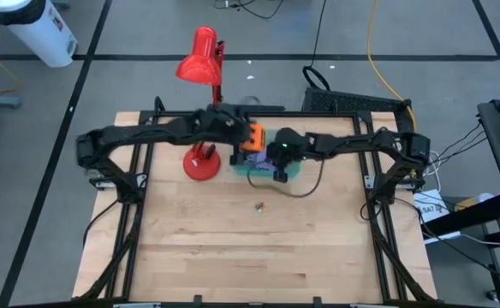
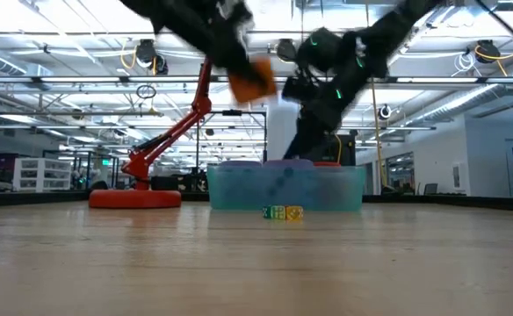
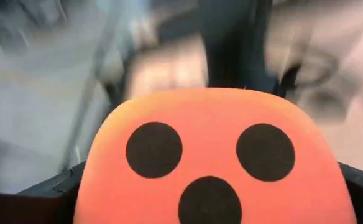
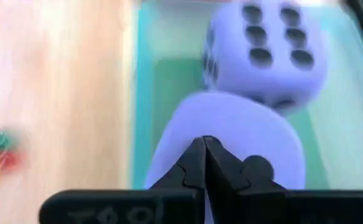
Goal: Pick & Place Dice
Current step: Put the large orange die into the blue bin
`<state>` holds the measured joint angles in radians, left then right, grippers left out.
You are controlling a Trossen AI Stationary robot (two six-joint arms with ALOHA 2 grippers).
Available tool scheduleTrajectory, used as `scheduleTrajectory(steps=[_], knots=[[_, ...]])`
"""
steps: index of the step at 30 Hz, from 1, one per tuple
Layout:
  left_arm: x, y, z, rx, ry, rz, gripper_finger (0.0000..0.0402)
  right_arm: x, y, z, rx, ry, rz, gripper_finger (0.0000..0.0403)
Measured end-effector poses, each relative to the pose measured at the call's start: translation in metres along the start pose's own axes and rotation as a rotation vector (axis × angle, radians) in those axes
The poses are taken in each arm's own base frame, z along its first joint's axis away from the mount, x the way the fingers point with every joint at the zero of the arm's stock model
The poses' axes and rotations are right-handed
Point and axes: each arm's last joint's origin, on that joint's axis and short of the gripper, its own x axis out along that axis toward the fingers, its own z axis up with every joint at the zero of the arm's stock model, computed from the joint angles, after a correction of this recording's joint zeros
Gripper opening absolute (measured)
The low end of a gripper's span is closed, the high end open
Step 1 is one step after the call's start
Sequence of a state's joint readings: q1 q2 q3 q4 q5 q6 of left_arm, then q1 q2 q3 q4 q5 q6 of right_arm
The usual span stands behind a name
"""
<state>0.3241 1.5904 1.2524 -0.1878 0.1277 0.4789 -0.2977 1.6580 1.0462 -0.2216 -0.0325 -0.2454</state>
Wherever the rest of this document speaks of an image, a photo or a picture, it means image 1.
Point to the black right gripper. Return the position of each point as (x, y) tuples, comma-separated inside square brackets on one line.
[(286, 145)]

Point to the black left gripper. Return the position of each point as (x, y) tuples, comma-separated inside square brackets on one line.
[(224, 126)]

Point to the large orange foam die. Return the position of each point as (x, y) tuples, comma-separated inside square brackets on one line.
[(255, 139)]

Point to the large purple foam die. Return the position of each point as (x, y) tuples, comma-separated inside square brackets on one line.
[(260, 161)]

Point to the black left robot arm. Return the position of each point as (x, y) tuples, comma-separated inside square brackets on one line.
[(147, 134)]

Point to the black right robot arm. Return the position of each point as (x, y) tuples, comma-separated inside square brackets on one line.
[(352, 143)]

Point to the teal translucent plastic bin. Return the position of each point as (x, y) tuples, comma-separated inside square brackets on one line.
[(243, 171)]

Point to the red desk lamp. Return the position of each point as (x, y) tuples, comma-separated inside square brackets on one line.
[(200, 64)]

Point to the black perforated computer case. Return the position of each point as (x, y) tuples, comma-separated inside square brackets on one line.
[(352, 102)]

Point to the white printed box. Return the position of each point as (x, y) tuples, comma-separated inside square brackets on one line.
[(432, 209)]

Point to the white cylindrical air purifier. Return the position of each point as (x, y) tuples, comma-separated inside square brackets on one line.
[(27, 30)]

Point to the silver angle bracket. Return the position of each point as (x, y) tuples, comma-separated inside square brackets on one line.
[(102, 184), (369, 181)]

